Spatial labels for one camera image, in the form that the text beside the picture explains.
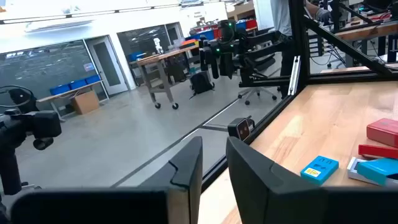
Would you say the wooden background table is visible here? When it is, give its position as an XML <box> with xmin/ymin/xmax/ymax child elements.
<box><xmin>334</xmin><ymin>21</ymin><xmax>398</xmax><ymax>41</ymax></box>

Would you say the low wooden shelf table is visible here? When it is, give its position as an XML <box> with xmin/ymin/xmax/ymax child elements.
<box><xmin>36</xmin><ymin>80</ymin><xmax>103</xmax><ymax>122</ymax></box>

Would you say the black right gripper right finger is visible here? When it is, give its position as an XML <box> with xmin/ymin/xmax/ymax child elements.
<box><xmin>226</xmin><ymin>136</ymin><xmax>398</xmax><ymax>224</ymax></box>

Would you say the wooden workbench on wheels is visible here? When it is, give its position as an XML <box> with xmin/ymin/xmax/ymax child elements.
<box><xmin>136</xmin><ymin>45</ymin><xmax>200</xmax><ymax>110</ymax></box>

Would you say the cardboard box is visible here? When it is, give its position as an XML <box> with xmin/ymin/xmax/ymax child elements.
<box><xmin>72</xmin><ymin>90</ymin><xmax>100</xmax><ymax>115</ymax></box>

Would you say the plain teal adapter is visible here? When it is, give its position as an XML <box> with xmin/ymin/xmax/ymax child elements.
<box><xmin>356</xmin><ymin>157</ymin><xmax>398</xmax><ymax>187</ymax></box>

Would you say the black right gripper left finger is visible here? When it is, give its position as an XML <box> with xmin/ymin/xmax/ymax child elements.
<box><xmin>11</xmin><ymin>136</ymin><xmax>203</xmax><ymax>224</ymax></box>

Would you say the silver frame bracket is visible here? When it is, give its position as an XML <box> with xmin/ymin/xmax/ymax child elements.
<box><xmin>287</xmin><ymin>55</ymin><xmax>302</xmax><ymax>96</ymax></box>

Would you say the black backpack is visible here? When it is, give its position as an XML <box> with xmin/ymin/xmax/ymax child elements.
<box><xmin>189</xmin><ymin>70</ymin><xmax>215</xmax><ymax>96</ymax></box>

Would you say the slim red adapter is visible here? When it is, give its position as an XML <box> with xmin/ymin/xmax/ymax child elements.
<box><xmin>358</xmin><ymin>144</ymin><xmax>398</xmax><ymax>160</ymax></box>

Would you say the black office chair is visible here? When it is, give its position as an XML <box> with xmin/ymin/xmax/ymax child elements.
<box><xmin>238</xmin><ymin>52</ymin><xmax>279</xmax><ymax>106</ymax></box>

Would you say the teal adapter with yellow label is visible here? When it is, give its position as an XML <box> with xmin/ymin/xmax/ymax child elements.
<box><xmin>300</xmin><ymin>155</ymin><xmax>340</xmax><ymax>187</ymax></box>

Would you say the black metal table frame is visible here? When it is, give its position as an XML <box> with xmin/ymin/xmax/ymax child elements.
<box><xmin>200</xmin><ymin>0</ymin><xmax>398</xmax><ymax>194</ymax></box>

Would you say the glass door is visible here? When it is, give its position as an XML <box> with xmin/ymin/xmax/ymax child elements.
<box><xmin>85</xmin><ymin>35</ymin><xmax>129</xmax><ymax>96</ymax></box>

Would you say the large red wall charger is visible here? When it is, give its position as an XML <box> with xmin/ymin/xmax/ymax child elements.
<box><xmin>366</xmin><ymin>117</ymin><xmax>398</xmax><ymax>149</ymax></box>

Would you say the white adapter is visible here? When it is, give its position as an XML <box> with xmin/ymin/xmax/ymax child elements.
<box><xmin>346</xmin><ymin>156</ymin><xmax>386</xmax><ymax>187</ymax></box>

